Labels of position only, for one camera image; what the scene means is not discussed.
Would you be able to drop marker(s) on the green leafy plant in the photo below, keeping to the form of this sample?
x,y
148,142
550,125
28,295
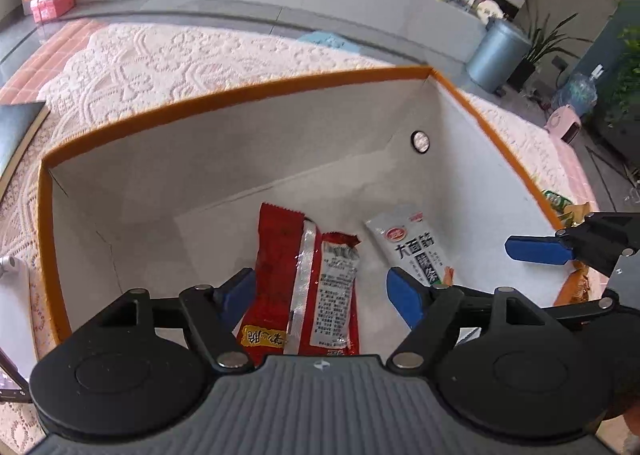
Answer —
x,y
625,75

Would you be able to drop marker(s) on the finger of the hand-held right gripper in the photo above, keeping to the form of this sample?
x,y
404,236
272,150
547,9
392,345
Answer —
x,y
595,312
535,250

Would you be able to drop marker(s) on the orange-rimmed white box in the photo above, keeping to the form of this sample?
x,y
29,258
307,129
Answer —
x,y
250,145

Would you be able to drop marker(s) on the grey-white snack packet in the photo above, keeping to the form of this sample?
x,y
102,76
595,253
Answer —
x,y
410,247

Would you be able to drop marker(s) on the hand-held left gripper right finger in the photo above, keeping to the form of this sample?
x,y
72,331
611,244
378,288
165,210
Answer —
x,y
404,297

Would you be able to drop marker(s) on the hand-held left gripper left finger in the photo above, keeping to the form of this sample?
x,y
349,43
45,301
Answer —
x,y
237,297

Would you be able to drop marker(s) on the red snack packet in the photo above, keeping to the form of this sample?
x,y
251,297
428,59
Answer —
x,y
277,280

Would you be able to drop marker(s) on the green snack packet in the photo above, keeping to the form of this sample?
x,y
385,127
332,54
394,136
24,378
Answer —
x,y
557,200

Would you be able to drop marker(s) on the grey trash can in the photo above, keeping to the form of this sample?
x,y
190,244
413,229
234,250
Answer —
x,y
497,57

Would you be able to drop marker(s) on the black notebook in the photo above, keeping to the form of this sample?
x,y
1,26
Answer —
x,y
15,135

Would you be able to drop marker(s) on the potted long-leaf plant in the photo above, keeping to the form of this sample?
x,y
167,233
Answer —
x,y
542,45

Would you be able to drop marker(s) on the pink boxes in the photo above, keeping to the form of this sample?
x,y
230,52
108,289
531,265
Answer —
x,y
52,5

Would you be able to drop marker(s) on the clear water bottle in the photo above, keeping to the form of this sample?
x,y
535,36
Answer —
x,y
577,95

